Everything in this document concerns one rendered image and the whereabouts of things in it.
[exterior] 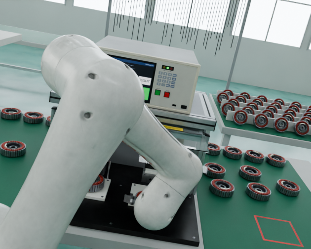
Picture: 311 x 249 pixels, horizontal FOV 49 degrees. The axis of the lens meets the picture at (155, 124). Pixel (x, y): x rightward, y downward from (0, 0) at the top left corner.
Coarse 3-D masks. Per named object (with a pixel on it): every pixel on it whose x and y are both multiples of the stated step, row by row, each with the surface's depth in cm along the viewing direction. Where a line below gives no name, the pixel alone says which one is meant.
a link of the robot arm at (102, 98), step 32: (64, 64) 56; (96, 64) 50; (64, 96) 51; (96, 96) 48; (128, 96) 49; (64, 128) 50; (96, 128) 49; (128, 128) 53; (64, 160) 50; (96, 160) 52; (32, 192) 52; (64, 192) 52; (0, 224) 56; (32, 224) 52; (64, 224) 55
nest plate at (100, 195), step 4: (108, 180) 146; (104, 184) 142; (108, 184) 143; (104, 188) 140; (108, 188) 141; (88, 192) 135; (92, 192) 135; (96, 192) 136; (100, 192) 136; (104, 192) 137; (88, 196) 133; (92, 196) 133; (96, 196) 133; (100, 196) 134; (104, 196) 134; (100, 200) 133; (104, 200) 133
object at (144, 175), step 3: (144, 168) 152; (144, 171) 150; (144, 174) 150; (147, 174) 150; (150, 174) 150; (153, 174) 150; (144, 177) 151; (147, 177) 151; (150, 177) 151; (153, 177) 151; (141, 180) 152; (144, 180) 152; (147, 180) 152; (150, 180) 151
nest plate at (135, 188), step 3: (132, 183) 147; (132, 186) 145; (135, 186) 145; (138, 186) 145; (141, 186) 146; (144, 186) 146; (132, 189) 142; (135, 189) 143; (138, 189) 143; (141, 189) 144; (132, 192) 140; (135, 192) 141; (129, 204) 133
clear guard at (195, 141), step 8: (168, 128) 135; (184, 128) 139; (192, 128) 140; (176, 136) 129; (184, 136) 131; (192, 136) 132; (200, 136) 134; (184, 144) 124; (192, 144) 125; (200, 144) 126; (200, 152) 121; (208, 152) 121; (144, 160) 118; (200, 160) 120
